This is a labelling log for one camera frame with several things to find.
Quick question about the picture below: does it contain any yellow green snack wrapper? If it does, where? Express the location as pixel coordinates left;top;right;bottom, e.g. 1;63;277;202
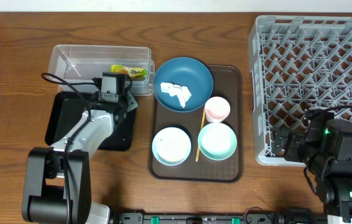
109;65;147;79

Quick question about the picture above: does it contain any white tissue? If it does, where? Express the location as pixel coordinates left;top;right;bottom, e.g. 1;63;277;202
160;82;192;108

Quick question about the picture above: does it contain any mint green small bowl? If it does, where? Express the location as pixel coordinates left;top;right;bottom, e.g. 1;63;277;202
198;123;238;161

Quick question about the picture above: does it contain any white pink cup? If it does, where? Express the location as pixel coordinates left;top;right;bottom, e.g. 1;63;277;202
205;96;231;123

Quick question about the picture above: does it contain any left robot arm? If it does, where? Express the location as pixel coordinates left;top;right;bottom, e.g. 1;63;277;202
21;74;137;223

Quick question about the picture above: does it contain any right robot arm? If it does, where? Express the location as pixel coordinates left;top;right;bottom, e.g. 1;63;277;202
272;107;352;222

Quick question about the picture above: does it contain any grey dishwasher rack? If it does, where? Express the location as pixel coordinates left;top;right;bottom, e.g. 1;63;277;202
248;16;352;166

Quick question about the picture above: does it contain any light blue small bowl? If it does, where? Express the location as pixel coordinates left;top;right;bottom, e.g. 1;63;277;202
152;127;192;166

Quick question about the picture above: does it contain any dark blue bowl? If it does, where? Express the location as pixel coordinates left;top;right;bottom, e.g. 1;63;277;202
153;57;213;113

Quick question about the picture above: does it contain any black plastic tray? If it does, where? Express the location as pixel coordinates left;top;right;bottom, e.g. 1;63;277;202
45;91;136;151

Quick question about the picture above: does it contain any clear plastic bin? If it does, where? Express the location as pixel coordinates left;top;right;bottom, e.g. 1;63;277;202
48;45;155;96

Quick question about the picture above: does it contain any wooden chopstick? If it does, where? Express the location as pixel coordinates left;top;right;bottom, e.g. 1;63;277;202
195;108;207;162

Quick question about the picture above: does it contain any brown serving tray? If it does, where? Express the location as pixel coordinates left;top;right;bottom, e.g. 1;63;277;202
148;65;244;183

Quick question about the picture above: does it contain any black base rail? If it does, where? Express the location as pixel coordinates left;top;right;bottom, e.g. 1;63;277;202
109;212;328;224

